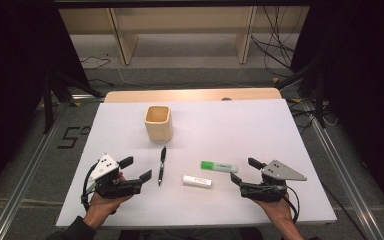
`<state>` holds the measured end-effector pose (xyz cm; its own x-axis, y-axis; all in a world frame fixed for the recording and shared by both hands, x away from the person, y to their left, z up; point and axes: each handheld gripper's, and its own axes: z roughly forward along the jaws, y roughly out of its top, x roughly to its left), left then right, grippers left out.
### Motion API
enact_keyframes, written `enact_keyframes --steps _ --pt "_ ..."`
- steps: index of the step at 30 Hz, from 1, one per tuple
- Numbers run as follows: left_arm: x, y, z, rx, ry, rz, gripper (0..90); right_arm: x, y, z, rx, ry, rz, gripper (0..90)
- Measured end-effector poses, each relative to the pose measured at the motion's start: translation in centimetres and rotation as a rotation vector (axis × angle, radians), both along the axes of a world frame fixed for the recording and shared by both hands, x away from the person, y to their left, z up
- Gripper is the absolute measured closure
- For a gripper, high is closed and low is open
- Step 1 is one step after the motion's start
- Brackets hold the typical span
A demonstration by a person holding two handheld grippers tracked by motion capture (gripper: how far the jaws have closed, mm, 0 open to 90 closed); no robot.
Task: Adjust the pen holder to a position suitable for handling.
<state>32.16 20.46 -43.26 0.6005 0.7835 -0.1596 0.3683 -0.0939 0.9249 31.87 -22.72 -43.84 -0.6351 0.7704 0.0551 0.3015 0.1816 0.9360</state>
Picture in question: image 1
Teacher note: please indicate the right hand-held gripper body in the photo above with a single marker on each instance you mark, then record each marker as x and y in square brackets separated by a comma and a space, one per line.
[266, 193]

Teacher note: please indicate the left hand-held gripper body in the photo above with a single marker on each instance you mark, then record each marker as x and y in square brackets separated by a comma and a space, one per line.
[113, 188]

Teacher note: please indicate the black pen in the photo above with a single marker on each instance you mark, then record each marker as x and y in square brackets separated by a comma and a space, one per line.
[162, 165]

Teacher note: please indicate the green highlighter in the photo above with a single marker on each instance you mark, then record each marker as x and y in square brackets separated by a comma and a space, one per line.
[218, 166]

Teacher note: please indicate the white eraser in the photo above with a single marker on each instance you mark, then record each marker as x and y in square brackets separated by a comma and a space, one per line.
[197, 181]

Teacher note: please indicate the beige square pen cup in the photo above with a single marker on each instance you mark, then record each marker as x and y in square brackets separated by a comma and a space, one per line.
[159, 130]

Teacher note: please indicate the person's left hand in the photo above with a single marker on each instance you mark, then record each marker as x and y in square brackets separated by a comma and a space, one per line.
[103, 206]

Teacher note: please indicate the person's right hand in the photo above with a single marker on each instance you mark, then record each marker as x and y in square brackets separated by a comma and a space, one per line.
[280, 211]

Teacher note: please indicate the white board sheet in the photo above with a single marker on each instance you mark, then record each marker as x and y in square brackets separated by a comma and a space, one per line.
[230, 133]

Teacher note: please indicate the wooden table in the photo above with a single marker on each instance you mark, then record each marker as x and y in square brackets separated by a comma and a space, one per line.
[180, 95]

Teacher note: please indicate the black stand legs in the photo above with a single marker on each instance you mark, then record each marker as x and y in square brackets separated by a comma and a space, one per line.
[48, 100]
[320, 96]

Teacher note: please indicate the aluminium floor rail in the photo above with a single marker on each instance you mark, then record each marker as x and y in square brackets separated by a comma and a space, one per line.
[343, 176]
[23, 180]

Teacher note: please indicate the light wooden desk frame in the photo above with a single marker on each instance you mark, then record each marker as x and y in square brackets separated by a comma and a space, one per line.
[126, 43]

